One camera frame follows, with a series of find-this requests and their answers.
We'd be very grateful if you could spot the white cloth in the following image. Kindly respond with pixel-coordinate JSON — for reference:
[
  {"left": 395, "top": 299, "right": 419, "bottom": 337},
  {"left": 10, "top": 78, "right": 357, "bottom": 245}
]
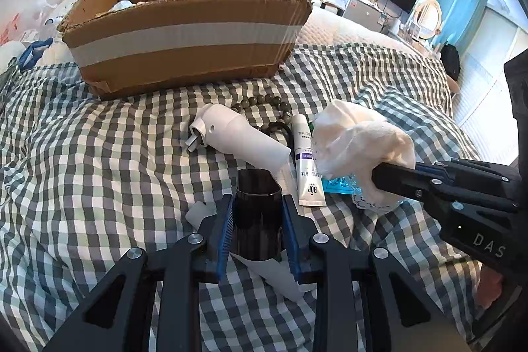
[{"left": 312, "top": 100, "right": 416, "bottom": 215}]

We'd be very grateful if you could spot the black cylindrical cap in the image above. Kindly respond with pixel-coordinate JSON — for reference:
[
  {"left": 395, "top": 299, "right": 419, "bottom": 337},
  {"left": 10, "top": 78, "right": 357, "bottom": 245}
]
[{"left": 231, "top": 169, "right": 283, "bottom": 261}]

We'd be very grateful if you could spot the brown wooden bead bracelet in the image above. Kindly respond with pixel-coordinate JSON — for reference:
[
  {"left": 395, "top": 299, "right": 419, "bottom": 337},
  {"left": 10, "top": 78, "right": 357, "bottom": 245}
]
[{"left": 228, "top": 92, "right": 294, "bottom": 134}]

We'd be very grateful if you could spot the right hand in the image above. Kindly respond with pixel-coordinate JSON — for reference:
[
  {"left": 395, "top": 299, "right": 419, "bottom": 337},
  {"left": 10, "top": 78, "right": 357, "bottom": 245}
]
[{"left": 475, "top": 265, "right": 503, "bottom": 309}]

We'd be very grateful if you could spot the blue plastic packet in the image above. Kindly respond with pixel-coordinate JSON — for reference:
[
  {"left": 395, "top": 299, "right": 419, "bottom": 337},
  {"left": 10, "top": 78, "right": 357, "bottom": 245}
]
[{"left": 322, "top": 175, "right": 362, "bottom": 196}]

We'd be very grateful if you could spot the checkered bed sheet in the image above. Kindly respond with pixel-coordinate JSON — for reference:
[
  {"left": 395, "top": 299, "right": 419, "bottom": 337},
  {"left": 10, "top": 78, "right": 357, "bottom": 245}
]
[{"left": 1, "top": 43, "right": 480, "bottom": 351}]

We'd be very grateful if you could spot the white ointment tube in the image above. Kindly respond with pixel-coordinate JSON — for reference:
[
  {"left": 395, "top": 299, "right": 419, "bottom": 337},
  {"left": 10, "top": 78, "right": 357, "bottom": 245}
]
[{"left": 292, "top": 114, "right": 326, "bottom": 207}]

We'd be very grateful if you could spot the round gold-framed mirror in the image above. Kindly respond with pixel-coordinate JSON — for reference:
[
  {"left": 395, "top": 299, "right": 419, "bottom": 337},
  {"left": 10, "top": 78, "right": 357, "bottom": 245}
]
[{"left": 412, "top": 0, "right": 442, "bottom": 39}]

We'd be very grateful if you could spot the grey storage cabinet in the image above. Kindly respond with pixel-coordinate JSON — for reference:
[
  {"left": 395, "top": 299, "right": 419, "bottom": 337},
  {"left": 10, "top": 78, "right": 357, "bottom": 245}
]
[{"left": 344, "top": 0, "right": 388, "bottom": 33}]

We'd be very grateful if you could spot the white quilted mattress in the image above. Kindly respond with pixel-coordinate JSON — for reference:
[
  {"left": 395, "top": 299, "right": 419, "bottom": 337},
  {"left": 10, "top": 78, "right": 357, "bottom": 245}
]
[{"left": 296, "top": 8, "right": 430, "bottom": 59}]

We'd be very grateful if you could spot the white hair dryer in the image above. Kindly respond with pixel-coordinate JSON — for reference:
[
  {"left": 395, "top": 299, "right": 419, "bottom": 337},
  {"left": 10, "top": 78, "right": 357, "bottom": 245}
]
[{"left": 185, "top": 104, "right": 291, "bottom": 173}]

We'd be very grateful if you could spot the brown cardboard box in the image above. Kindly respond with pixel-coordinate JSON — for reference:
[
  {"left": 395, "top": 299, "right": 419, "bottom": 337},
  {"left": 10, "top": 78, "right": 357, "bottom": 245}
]
[{"left": 58, "top": 0, "right": 312, "bottom": 99}]

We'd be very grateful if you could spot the white plastic bag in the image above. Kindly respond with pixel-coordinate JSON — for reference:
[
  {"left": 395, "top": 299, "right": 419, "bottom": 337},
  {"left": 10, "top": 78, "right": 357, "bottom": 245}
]
[{"left": 1, "top": 0, "right": 74, "bottom": 71}]

